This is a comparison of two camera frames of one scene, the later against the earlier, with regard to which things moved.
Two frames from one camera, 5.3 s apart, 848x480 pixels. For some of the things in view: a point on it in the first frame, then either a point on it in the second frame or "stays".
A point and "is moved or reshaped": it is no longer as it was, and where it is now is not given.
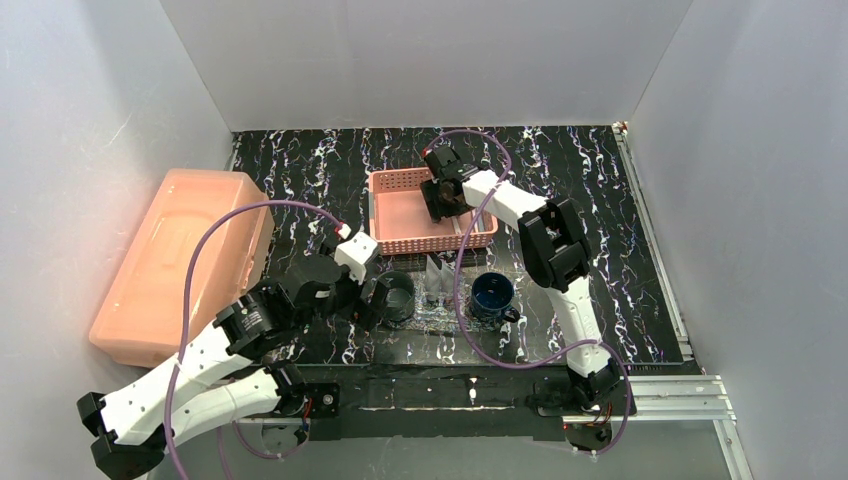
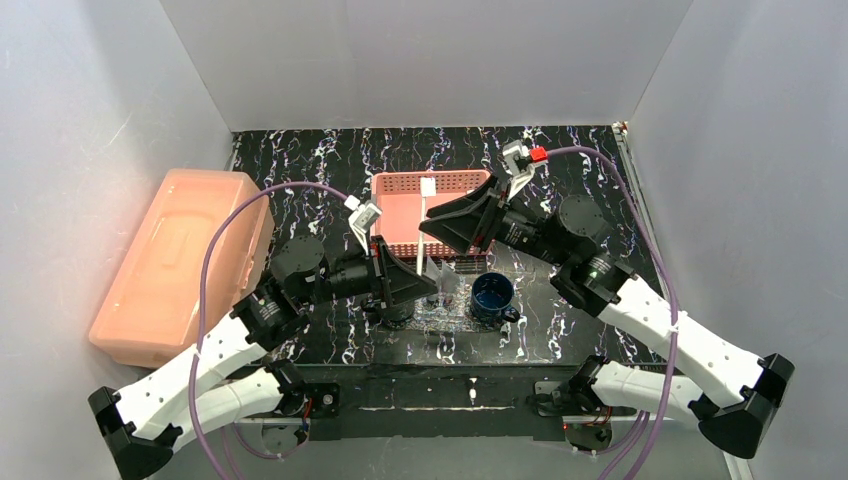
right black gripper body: x=436 y=201 → x=492 y=217
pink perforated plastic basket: x=402 y=224 stays
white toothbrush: x=456 y=227 is moved or reshaped
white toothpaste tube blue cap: x=434 y=280 stays
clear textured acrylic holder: x=439 y=279 → x=448 y=313
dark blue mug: x=491 y=298 stays
